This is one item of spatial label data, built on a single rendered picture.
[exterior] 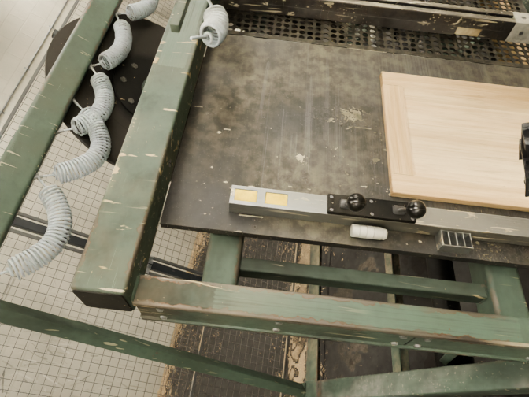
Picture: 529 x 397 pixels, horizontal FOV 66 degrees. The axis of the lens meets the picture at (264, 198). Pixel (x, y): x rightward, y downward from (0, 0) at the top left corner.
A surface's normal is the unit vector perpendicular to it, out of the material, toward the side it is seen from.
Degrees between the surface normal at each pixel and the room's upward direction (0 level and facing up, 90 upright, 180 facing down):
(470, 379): 0
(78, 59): 90
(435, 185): 59
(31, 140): 90
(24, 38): 90
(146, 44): 90
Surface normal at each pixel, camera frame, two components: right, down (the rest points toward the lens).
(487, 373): -0.81, -0.37
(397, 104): 0.07, -0.54
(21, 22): 0.56, -0.33
